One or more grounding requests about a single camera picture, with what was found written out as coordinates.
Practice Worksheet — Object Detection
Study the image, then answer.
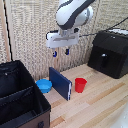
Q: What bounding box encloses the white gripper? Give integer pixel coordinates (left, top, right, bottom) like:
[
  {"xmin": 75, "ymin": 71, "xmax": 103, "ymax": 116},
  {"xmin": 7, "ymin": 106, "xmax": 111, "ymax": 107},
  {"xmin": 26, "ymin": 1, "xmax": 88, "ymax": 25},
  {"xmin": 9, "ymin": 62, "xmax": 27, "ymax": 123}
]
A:
[{"xmin": 45, "ymin": 28, "xmax": 81, "ymax": 58}]

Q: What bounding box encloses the red plastic cup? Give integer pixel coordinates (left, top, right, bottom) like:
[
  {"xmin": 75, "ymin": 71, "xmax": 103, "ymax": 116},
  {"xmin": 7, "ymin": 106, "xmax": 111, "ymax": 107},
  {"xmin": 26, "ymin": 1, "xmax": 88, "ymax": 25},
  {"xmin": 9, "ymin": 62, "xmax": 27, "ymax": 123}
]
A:
[{"xmin": 74, "ymin": 77, "xmax": 88, "ymax": 94}]

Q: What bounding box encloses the dark blue book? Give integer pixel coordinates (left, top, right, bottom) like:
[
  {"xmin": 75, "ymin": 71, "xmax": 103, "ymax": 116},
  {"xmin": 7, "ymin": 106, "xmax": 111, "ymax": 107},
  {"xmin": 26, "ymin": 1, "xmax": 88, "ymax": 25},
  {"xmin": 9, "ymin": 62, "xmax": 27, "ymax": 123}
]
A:
[{"xmin": 48, "ymin": 66, "xmax": 73, "ymax": 102}]

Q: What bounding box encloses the blue plastic bowl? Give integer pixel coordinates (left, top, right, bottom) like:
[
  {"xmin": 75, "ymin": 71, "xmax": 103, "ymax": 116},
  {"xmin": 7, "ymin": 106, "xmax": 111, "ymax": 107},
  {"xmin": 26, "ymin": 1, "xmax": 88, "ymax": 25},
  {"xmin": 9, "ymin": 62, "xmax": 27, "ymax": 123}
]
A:
[{"xmin": 35, "ymin": 79, "xmax": 53, "ymax": 95}]

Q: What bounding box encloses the black hard carry case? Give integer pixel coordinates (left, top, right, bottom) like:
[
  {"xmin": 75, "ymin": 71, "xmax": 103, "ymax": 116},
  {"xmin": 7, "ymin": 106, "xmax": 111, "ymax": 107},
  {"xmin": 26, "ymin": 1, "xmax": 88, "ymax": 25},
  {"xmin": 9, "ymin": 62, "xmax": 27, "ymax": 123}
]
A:
[{"xmin": 87, "ymin": 29, "xmax": 128, "ymax": 80}]

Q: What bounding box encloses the white paper sheet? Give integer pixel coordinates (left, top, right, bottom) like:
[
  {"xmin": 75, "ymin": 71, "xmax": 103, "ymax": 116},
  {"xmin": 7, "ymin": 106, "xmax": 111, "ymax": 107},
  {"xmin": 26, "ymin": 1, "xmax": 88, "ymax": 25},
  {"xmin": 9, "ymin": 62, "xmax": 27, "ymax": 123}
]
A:
[{"xmin": 108, "ymin": 28, "xmax": 128, "ymax": 35}]

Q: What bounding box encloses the black fabric divider box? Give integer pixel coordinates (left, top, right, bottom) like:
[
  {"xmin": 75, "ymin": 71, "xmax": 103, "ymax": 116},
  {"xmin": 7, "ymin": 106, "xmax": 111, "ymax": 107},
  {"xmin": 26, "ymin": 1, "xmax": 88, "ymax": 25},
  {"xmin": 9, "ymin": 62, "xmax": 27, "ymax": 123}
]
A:
[{"xmin": 0, "ymin": 60, "xmax": 52, "ymax": 128}]

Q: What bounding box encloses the black cable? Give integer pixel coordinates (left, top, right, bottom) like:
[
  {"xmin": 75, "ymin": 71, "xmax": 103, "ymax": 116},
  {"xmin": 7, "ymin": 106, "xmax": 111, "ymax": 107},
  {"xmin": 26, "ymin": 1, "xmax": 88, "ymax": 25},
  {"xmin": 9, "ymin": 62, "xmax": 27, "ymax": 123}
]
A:
[{"xmin": 79, "ymin": 17, "xmax": 128, "ymax": 38}]

